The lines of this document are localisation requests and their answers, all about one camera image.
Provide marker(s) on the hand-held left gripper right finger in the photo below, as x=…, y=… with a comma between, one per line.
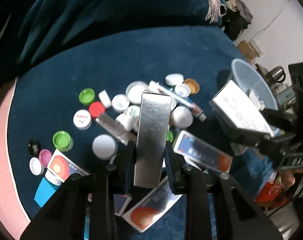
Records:
x=170, y=166

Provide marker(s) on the blue white ointment tube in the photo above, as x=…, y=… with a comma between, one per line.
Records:
x=181, y=100

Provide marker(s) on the heap of dark clothes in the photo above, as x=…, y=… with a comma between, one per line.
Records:
x=239, y=17

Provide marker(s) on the pink fringed scarf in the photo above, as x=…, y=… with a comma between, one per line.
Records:
x=211, y=2

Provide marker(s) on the teal box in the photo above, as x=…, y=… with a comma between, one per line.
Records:
x=46, y=192

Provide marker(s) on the person's right hand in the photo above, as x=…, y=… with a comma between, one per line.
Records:
x=289, y=178

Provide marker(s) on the steel kettle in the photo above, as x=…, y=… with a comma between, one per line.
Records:
x=277, y=73

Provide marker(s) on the white green-rimmed lid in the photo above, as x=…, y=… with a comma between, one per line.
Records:
x=174, y=79

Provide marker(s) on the small black cap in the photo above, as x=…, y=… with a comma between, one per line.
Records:
x=34, y=147

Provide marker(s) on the pile of bottle caps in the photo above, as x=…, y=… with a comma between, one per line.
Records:
x=120, y=102

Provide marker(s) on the white open lid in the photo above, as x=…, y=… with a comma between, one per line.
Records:
x=182, y=90

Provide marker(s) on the cardboard boxes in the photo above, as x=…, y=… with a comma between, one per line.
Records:
x=246, y=48

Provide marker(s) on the pink sheet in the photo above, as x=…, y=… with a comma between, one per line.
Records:
x=1, y=155

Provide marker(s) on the dark blue blanket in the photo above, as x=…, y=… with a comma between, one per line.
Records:
x=91, y=5

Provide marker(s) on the red bag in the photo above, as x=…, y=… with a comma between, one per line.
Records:
x=271, y=192

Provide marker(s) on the gold jar lid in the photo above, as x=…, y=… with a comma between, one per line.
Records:
x=192, y=85

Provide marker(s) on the light blue plastic basket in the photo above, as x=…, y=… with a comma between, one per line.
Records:
x=244, y=72

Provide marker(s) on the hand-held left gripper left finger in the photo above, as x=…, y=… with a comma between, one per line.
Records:
x=129, y=170

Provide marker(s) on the white printed box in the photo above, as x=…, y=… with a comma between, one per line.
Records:
x=241, y=110

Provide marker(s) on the small white cap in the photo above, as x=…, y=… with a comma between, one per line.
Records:
x=36, y=165

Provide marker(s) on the grey ointment tube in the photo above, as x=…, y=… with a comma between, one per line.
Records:
x=111, y=126

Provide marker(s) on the silver box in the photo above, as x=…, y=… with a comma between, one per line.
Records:
x=151, y=135

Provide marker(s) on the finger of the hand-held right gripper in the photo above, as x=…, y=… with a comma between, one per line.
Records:
x=266, y=145
x=279, y=118

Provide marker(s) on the small pink cap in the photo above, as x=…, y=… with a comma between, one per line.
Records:
x=45, y=157

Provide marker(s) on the blue orange medicine box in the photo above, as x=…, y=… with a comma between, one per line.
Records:
x=121, y=205
x=146, y=212
x=201, y=152
x=61, y=166

